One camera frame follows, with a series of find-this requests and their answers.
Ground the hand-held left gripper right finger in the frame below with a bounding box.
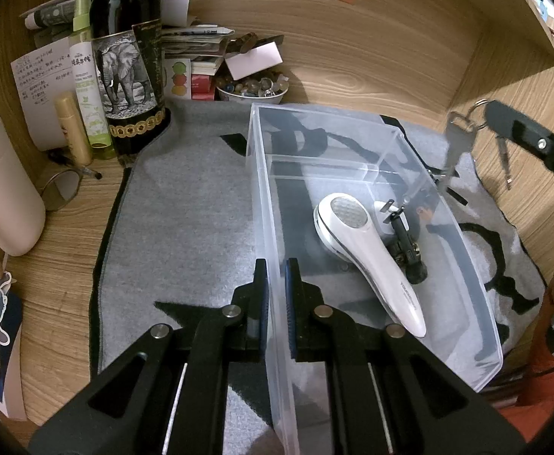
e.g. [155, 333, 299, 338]
[284, 257, 526, 455]

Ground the box with coloured dots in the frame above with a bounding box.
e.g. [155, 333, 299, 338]
[163, 58, 218, 101]

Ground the green spray bottle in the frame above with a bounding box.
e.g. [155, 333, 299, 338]
[68, 0, 116, 161]

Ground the small black brass tool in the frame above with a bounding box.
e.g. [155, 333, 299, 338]
[383, 204, 429, 285]

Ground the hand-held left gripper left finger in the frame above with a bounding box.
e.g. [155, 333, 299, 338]
[28, 258, 270, 455]

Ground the grey mat with black letters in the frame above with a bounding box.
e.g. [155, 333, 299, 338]
[89, 97, 548, 455]

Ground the bowl of polished stones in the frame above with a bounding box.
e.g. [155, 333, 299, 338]
[214, 69, 289, 105]

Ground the beige tumbler with handle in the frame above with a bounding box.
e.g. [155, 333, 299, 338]
[0, 105, 46, 276]

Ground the white charger plug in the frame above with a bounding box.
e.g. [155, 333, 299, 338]
[373, 199, 403, 237]

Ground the small round mirror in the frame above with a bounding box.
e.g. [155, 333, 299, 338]
[40, 169, 84, 212]

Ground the pale blank card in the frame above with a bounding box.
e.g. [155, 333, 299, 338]
[224, 42, 283, 80]

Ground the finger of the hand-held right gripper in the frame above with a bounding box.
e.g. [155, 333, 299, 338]
[484, 99, 554, 200]

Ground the yellow stick tube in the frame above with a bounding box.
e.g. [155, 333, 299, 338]
[53, 93, 94, 166]

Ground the handwritten white note paper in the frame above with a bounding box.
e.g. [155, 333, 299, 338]
[10, 35, 85, 152]

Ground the clear plastic storage box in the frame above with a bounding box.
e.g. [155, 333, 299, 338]
[246, 102, 504, 455]

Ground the white lint shaver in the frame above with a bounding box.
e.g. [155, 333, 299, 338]
[313, 192, 427, 338]

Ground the dark wine bottle elephant label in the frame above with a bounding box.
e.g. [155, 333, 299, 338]
[88, 0, 172, 157]

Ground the stack of booklets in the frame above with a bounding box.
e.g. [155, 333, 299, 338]
[160, 24, 235, 77]

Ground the rolled printed paper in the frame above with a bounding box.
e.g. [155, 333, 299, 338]
[19, 0, 195, 34]

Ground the bunch of silver keys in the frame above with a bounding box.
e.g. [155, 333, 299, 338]
[440, 99, 515, 191]

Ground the orange clothing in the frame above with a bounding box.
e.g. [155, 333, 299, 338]
[499, 289, 554, 446]

